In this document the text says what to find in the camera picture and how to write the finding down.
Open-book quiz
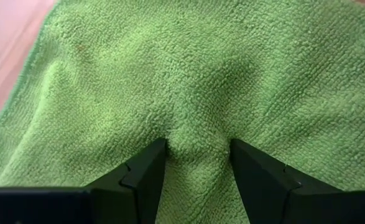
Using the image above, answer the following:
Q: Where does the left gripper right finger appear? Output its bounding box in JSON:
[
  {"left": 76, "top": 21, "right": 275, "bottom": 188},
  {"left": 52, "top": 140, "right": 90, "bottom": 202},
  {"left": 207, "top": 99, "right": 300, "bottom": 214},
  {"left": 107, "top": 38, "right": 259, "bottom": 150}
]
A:
[{"left": 229, "top": 138, "right": 365, "bottom": 224}]

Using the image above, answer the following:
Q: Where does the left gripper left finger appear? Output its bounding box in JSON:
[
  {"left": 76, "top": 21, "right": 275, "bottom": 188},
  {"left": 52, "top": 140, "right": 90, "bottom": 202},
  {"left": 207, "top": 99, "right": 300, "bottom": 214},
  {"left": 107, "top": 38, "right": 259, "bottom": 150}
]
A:
[{"left": 0, "top": 138, "right": 168, "bottom": 224}]

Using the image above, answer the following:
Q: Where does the bright green microfiber towel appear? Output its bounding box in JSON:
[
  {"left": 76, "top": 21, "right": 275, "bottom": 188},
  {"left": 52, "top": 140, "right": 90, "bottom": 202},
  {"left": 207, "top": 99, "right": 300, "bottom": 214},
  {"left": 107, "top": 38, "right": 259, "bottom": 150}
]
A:
[{"left": 0, "top": 0, "right": 365, "bottom": 224}]

